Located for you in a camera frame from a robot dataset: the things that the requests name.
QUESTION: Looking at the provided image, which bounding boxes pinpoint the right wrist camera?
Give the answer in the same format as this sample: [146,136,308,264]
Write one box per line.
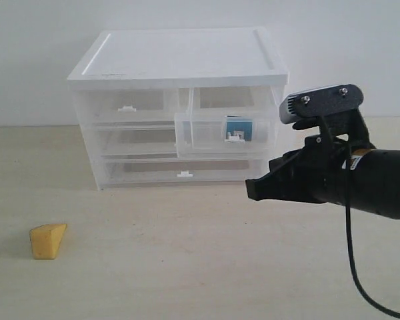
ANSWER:
[279,84,364,124]

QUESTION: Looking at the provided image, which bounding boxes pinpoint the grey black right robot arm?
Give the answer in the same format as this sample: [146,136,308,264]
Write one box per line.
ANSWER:
[245,117,400,219]

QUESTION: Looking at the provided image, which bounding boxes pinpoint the clear wide drawer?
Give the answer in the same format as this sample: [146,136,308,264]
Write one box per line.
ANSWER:
[102,159,268,185]
[93,125,177,157]

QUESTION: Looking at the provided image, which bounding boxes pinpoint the white plastic drawer cabinet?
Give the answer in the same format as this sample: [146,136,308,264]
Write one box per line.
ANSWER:
[67,27,289,190]

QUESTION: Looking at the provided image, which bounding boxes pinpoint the clear middle wide drawer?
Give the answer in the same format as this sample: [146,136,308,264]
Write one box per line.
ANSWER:
[93,125,177,157]

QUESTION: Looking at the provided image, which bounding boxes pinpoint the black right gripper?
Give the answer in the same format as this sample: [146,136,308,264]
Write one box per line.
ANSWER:
[245,116,374,203]

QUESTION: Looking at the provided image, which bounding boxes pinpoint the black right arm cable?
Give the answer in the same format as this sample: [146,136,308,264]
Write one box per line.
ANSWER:
[319,116,400,319]

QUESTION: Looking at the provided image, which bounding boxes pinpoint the small blue white box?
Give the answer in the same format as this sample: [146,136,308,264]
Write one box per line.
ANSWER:
[225,115,253,142]

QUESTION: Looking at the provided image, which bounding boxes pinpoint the clear bottom wide drawer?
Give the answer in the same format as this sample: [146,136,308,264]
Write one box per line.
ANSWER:
[102,159,268,185]

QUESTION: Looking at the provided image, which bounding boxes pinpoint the yellow cheese wedge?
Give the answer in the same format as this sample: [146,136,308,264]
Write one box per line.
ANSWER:
[29,223,67,260]

